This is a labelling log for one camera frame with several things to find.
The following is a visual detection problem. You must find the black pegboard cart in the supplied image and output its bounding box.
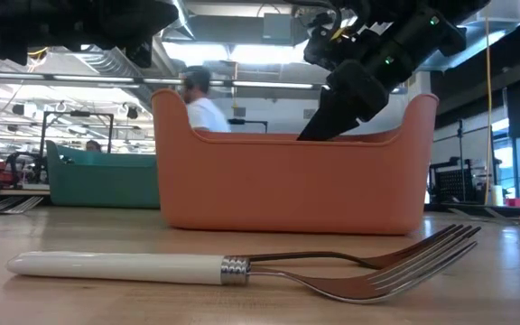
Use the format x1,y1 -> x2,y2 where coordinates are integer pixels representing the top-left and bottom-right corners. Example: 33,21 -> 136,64
426,156 -> 487,204

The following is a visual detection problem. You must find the teal plastic bin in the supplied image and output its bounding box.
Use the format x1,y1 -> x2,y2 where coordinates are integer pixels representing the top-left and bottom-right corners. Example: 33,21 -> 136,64
45,139 -> 162,210

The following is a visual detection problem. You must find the black frame with camera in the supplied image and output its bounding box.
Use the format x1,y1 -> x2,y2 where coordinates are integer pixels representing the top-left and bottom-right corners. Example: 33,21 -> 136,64
227,117 -> 269,135

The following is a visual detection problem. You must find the black light stand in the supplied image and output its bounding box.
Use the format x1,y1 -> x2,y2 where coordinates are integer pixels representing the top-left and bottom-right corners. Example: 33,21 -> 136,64
456,119 -> 467,159

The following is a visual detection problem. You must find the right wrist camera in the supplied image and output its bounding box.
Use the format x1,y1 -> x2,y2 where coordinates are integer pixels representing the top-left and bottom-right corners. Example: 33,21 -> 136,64
303,22 -> 349,71

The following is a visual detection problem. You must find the black metal rig frame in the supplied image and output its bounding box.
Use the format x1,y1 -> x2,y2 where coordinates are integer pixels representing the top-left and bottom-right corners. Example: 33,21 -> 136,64
37,110 -> 115,184

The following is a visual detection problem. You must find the long ceiling light bar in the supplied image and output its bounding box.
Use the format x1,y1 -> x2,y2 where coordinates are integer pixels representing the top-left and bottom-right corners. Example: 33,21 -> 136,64
0,70 -> 408,95

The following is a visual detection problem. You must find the white-handled silver fork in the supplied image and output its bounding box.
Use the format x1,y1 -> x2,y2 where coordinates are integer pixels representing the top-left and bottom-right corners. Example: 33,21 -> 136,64
0,195 -> 44,216
5,238 -> 478,304

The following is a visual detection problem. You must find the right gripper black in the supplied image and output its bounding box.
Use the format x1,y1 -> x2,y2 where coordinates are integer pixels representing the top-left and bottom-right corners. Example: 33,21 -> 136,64
296,47 -> 392,142

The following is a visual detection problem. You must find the white roll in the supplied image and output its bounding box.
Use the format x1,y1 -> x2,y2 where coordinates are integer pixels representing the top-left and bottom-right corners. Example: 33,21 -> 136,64
490,184 -> 505,208

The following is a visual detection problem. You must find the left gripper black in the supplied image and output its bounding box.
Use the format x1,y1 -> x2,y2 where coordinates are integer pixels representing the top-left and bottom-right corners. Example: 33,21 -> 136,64
97,0 -> 181,70

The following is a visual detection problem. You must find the orange plastic bin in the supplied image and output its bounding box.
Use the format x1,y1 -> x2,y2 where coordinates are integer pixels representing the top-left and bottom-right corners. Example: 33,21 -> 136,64
150,88 -> 441,237

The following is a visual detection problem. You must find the grey ceiling box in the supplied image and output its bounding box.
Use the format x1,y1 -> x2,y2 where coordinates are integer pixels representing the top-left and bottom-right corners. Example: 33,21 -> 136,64
262,12 -> 297,46

